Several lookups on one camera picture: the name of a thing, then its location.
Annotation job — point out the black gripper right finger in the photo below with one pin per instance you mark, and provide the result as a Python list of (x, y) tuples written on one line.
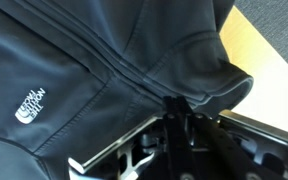
[(217, 150)]

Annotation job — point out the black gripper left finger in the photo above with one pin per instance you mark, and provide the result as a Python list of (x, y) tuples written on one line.
[(177, 143)]

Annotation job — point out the black zip jumper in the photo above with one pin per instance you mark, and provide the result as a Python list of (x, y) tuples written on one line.
[(84, 50)]

